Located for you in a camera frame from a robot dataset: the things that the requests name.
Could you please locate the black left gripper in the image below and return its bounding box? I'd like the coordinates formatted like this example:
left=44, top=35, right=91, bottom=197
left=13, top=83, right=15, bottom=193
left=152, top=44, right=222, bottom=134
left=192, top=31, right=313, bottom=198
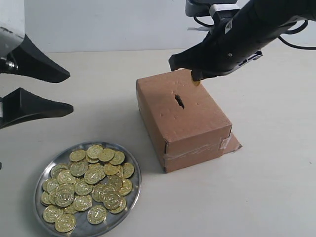
left=0, top=24, right=74, bottom=128

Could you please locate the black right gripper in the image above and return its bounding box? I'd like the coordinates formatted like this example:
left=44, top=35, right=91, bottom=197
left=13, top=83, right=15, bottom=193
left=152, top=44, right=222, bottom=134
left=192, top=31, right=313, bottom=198
left=168, top=14, right=263, bottom=81

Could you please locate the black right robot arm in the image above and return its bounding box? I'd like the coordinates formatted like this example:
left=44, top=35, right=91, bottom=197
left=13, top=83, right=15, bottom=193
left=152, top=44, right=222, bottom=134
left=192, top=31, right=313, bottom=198
left=169, top=0, right=316, bottom=81

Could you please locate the brown cardboard slotted box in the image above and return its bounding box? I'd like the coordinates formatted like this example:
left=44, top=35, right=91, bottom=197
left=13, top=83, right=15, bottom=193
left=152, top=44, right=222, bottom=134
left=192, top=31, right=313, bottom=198
left=136, top=69, right=242, bottom=173

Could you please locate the gold coin centre pile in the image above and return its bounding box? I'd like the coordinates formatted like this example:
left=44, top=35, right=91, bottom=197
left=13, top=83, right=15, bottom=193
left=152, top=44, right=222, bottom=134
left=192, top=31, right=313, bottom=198
left=84, top=169, right=102, bottom=185

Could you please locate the gold coin large left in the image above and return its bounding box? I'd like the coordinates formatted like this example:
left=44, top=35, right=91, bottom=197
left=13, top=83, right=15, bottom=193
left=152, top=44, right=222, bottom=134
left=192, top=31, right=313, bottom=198
left=54, top=189, right=75, bottom=207

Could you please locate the round silver metal plate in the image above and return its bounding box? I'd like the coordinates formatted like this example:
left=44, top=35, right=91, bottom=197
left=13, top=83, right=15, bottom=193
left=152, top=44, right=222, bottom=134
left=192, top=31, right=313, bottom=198
left=32, top=141, right=142, bottom=237

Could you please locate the gold coin front bottom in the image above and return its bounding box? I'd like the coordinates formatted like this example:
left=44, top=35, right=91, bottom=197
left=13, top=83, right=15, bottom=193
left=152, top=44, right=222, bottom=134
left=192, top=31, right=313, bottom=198
left=54, top=214, right=77, bottom=233

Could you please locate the gold coin right stack top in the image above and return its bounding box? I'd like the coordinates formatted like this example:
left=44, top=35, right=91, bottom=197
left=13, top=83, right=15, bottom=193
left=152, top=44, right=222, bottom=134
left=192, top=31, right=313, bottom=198
left=103, top=191, right=122, bottom=210

